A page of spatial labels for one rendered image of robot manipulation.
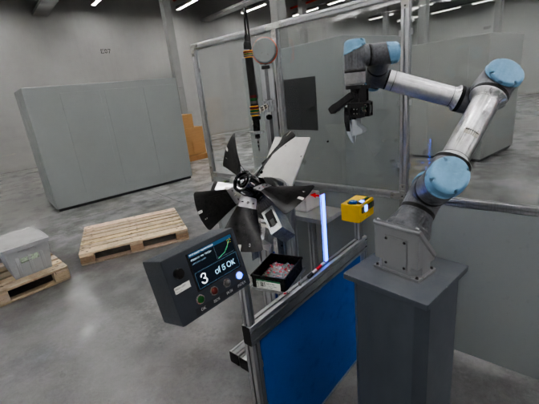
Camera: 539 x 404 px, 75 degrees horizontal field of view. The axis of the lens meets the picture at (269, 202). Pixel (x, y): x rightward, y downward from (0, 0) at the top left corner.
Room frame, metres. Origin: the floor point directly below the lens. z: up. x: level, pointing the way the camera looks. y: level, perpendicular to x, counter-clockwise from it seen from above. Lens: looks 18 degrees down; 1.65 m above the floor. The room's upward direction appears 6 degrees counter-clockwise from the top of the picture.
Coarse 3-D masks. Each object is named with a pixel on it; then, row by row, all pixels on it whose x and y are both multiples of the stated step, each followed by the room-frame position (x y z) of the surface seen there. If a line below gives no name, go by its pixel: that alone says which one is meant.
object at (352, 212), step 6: (354, 198) 1.71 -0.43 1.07; (360, 198) 1.70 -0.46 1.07; (372, 198) 1.69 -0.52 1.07; (342, 204) 1.64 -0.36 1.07; (348, 204) 1.62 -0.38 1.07; (354, 204) 1.61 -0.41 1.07; (360, 204) 1.60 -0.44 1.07; (366, 204) 1.64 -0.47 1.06; (342, 210) 1.64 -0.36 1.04; (348, 210) 1.62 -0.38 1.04; (354, 210) 1.60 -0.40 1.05; (360, 210) 1.59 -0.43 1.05; (372, 210) 1.69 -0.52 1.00; (342, 216) 1.64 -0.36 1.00; (348, 216) 1.62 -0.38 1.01; (354, 216) 1.60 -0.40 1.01; (360, 216) 1.59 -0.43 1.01; (366, 216) 1.63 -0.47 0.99; (354, 222) 1.60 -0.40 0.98; (360, 222) 1.59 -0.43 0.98
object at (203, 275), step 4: (204, 268) 0.90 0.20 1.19; (208, 268) 0.90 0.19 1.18; (200, 272) 0.88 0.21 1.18; (204, 272) 0.89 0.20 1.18; (208, 272) 0.90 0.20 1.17; (196, 276) 0.87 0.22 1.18; (200, 276) 0.88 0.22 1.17; (204, 276) 0.89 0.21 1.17; (208, 276) 0.89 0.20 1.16; (200, 280) 0.87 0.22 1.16; (204, 280) 0.88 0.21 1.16; (208, 280) 0.89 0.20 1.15; (212, 280) 0.90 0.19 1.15; (200, 284) 0.87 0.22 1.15; (204, 284) 0.88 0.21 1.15; (208, 284) 0.88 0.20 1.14; (200, 288) 0.86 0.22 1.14
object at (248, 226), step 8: (240, 208) 1.66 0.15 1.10; (248, 208) 1.67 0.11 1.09; (232, 216) 1.64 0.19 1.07; (240, 216) 1.64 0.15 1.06; (248, 216) 1.64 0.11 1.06; (256, 216) 1.66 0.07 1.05; (232, 224) 1.61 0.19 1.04; (240, 224) 1.61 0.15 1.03; (248, 224) 1.62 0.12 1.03; (256, 224) 1.62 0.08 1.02; (240, 232) 1.58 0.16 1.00; (248, 232) 1.59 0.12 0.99; (256, 232) 1.59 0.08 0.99; (240, 240) 1.56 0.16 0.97; (248, 240) 1.56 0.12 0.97; (256, 240) 1.56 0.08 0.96; (248, 248) 1.53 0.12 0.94; (256, 248) 1.53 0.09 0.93
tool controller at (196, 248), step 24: (192, 240) 0.98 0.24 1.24; (216, 240) 0.96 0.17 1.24; (144, 264) 0.88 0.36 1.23; (168, 264) 0.84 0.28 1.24; (192, 264) 0.88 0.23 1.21; (216, 264) 0.93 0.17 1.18; (240, 264) 0.98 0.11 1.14; (168, 288) 0.81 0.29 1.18; (192, 288) 0.85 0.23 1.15; (240, 288) 0.95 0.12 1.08; (168, 312) 0.83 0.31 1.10; (192, 312) 0.82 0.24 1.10
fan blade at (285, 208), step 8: (264, 192) 1.62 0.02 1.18; (272, 192) 1.61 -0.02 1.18; (280, 192) 1.59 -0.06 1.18; (288, 192) 1.59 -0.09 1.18; (296, 192) 1.58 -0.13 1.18; (272, 200) 1.55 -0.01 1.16; (280, 200) 1.54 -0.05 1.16; (288, 200) 1.53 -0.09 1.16; (296, 200) 1.52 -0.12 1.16; (280, 208) 1.49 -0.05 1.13; (288, 208) 1.48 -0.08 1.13
